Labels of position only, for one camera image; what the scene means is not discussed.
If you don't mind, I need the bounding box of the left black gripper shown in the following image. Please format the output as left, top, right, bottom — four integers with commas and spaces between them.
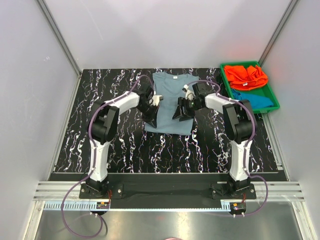
136, 102, 159, 129

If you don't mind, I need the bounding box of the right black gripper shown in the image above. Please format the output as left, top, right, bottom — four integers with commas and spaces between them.
172, 97, 203, 122

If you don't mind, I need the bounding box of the grey-blue t shirt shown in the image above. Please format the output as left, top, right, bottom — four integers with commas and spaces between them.
144, 72, 199, 136

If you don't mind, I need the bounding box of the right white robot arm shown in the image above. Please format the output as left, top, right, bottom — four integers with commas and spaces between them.
172, 80, 257, 199

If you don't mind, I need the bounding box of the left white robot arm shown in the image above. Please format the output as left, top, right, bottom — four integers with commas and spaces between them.
80, 85, 164, 198

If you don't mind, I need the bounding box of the orange t shirt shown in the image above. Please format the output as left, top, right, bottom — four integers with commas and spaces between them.
223, 65, 269, 91

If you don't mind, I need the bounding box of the teal blue t shirt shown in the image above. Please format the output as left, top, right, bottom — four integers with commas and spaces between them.
231, 89, 274, 109

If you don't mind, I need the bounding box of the green plastic bin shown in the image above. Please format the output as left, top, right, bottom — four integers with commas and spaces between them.
220, 61, 280, 114

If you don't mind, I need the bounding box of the left small connector box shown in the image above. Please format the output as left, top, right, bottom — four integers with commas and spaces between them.
96, 200, 111, 209

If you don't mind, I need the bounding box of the small connector box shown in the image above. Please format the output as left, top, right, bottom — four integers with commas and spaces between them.
96, 200, 111, 209
230, 202, 247, 215

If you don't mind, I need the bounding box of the right small connector box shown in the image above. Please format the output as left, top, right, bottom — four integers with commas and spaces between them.
230, 202, 247, 215

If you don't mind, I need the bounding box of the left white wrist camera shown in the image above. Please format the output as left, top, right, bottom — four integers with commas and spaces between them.
149, 94, 164, 106

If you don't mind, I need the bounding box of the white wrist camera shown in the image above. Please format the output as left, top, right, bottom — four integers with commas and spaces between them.
182, 84, 195, 101
149, 94, 164, 106

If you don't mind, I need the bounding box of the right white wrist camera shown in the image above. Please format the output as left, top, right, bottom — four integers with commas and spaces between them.
182, 84, 195, 101

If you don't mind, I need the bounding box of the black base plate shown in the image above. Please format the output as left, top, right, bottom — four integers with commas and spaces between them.
79, 173, 257, 210

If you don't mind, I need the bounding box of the right aluminium corner post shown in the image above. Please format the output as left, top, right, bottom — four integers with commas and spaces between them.
258, 0, 300, 67

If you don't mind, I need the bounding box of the aluminium corner post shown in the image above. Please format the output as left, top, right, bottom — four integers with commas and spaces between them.
35, 0, 82, 78
258, 0, 300, 67

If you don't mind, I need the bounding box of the white slotted cable duct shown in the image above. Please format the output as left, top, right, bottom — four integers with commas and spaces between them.
43, 201, 232, 212

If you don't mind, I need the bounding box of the aluminium rail frame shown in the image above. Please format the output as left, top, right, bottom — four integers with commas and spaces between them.
34, 181, 305, 202

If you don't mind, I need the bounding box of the left aluminium corner post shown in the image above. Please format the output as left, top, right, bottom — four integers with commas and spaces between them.
35, 0, 82, 78

